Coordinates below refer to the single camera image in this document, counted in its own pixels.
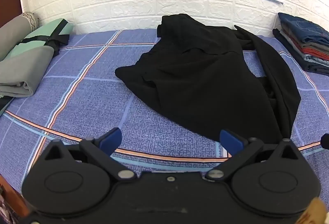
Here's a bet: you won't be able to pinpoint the folded red garment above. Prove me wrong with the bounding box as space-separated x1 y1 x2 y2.
289 40 329 58

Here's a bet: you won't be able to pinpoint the folded grey blanket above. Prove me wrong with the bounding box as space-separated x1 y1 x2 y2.
0 46 54 98

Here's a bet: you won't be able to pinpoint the wooden bed frame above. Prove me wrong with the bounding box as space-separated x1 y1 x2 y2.
0 175 30 219

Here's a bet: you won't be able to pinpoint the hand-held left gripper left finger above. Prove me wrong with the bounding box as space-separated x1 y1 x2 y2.
41 127 137 181

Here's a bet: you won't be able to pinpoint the folded navy garment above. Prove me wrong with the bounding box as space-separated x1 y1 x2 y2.
272 29 329 74

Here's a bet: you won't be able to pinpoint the grey pillow with zigzag trim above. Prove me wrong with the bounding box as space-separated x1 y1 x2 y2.
0 13 39 60

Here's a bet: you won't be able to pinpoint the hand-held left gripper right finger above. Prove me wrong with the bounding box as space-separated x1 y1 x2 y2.
206 129 304 181

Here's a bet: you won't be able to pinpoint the black pants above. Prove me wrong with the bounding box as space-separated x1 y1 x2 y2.
115 14 302 146

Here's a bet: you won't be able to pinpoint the folded dark blue jeans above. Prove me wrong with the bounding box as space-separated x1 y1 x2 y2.
278 12 329 44

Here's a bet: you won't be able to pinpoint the folded grey garment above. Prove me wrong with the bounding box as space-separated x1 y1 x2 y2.
280 31 329 50

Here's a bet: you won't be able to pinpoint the beige tag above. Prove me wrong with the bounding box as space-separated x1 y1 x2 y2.
302 197 328 224

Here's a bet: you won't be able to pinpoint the blue plaid bed sheet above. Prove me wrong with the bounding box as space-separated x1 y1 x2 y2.
0 29 329 188

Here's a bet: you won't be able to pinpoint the green rolled mat with strap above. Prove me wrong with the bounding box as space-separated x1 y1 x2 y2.
5 18 70 60

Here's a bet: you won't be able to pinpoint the folded light blue garment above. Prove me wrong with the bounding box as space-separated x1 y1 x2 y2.
303 55 329 64

